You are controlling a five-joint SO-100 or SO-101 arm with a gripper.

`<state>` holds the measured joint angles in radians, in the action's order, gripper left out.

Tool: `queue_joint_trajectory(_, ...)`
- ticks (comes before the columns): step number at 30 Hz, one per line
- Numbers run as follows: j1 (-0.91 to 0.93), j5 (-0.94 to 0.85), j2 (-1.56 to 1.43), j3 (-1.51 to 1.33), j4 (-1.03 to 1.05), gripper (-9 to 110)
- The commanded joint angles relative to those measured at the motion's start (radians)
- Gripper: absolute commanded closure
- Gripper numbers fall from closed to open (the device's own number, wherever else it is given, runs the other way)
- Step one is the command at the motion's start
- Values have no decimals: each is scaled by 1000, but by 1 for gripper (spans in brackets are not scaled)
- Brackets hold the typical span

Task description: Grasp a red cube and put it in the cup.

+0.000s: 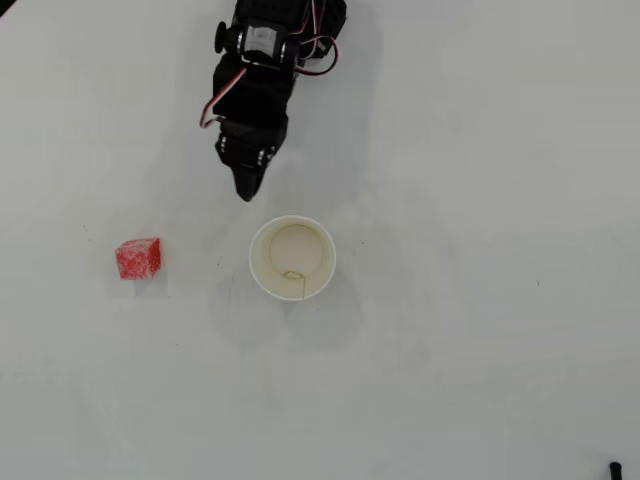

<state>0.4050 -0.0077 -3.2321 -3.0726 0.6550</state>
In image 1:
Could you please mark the tan paper cup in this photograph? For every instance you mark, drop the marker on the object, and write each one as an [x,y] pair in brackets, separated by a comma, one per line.
[295,250]

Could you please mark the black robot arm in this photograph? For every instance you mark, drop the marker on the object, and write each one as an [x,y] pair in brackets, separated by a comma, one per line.
[255,95]

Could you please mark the black cylindrical post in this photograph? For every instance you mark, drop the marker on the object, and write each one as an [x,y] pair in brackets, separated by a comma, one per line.
[615,472]

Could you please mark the red cube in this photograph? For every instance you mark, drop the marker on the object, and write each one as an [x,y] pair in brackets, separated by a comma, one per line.
[137,260]

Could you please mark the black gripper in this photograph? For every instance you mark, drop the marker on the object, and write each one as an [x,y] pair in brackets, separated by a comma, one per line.
[248,148]

